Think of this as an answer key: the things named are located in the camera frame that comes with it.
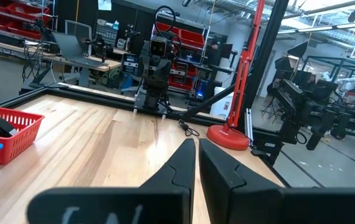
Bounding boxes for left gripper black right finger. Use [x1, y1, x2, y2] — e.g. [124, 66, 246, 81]
[199, 138, 286, 224]

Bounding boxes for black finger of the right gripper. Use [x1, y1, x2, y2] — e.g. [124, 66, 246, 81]
[154, 67, 165, 90]
[146, 67, 156, 90]

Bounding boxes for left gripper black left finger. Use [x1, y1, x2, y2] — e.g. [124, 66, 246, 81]
[139, 138, 196, 224]

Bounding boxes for wooden desk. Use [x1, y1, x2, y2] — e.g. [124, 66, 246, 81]
[42, 52, 122, 88]

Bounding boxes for black clamp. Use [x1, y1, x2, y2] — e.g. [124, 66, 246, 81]
[250, 148, 268, 157]

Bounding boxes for metal shelf rack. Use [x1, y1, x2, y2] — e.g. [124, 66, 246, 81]
[0, 0, 52, 41]
[155, 21, 207, 91]

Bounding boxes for red lamp stand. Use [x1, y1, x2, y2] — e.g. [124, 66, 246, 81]
[206, 0, 267, 151]

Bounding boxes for grey laptop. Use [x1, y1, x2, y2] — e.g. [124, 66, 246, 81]
[52, 31, 109, 68]

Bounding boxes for black stand foot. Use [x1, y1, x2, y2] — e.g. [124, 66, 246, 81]
[27, 67, 69, 90]

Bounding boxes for black robot station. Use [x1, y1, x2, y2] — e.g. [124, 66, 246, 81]
[267, 40, 355, 156]

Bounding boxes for red plastic bin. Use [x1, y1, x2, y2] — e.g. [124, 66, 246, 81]
[0, 105, 45, 166]

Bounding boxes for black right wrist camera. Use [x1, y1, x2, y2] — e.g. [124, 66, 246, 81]
[148, 39, 168, 60]

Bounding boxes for thin black USB cable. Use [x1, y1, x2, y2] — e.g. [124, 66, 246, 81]
[177, 118, 201, 138]

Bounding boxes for black aluminium rig frame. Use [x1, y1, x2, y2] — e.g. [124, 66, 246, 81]
[0, 0, 290, 187]

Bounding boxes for silver metal bracket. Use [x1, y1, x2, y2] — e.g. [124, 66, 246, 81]
[244, 108, 255, 143]

